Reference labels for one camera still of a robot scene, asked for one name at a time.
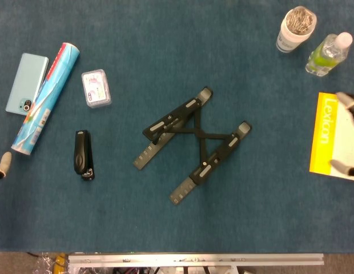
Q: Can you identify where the yellow white Lexicon book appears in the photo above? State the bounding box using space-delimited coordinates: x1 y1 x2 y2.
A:
309 92 354 182

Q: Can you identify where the blue felt table cover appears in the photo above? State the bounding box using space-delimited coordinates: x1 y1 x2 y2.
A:
0 0 354 253

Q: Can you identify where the white cup of paper clips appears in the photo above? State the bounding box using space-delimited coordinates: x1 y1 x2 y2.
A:
276 5 318 54

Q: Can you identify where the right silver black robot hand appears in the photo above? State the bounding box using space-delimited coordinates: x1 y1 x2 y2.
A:
328 90 354 177

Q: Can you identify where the black stapler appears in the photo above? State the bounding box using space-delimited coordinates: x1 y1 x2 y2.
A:
73 130 95 182

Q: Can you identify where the clear bottle green label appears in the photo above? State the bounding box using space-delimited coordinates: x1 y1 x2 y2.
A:
305 31 353 77

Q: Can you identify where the clear plastic bag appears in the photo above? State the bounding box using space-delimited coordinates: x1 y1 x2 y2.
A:
34 252 66 274

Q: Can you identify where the blue cling film roll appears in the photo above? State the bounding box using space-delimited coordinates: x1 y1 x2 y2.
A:
10 42 81 156

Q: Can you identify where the black folding laptop stand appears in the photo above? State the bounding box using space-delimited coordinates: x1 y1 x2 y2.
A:
132 86 254 205

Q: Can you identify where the aluminium profile rail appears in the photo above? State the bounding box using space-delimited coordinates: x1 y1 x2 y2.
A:
67 253 325 268

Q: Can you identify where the small clear plastic box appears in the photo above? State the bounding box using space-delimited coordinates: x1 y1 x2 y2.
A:
81 68 112 108

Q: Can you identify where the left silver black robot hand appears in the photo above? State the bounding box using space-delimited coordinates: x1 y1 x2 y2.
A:
0 151 13 183

